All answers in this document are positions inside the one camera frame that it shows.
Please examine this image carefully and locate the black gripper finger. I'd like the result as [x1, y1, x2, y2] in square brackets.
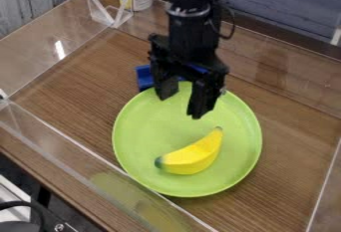
[154, 73, 178, 101]
[186, 79, 223, 119]

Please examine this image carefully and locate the clear acrylic corner bracket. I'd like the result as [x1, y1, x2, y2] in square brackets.
[87, 0, 134, 29]

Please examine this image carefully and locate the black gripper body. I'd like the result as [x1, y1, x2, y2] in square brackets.
[149, 8, 230, 82]

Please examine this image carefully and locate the yellow toy banana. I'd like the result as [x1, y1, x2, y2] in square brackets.
[155, 126, 223, 175]

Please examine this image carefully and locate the black cable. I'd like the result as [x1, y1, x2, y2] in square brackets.
[207, 3, 237, 41]
[0, 201, 48, 232]

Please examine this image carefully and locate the black cable bottom left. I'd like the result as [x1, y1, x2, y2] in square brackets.
[0, 201, 48, 232]

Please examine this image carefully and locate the blue foam block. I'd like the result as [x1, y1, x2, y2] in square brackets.
[135, 65, 207, 92]

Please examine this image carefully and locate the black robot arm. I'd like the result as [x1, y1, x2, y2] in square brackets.
[150, 0, 229, 119]

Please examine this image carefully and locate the clear acrylic enclosure wall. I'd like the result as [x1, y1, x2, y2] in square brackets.
[0, 0, 341, 232]

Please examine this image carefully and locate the green round plate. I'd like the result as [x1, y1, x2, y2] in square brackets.
[112, 82, 264, 198]

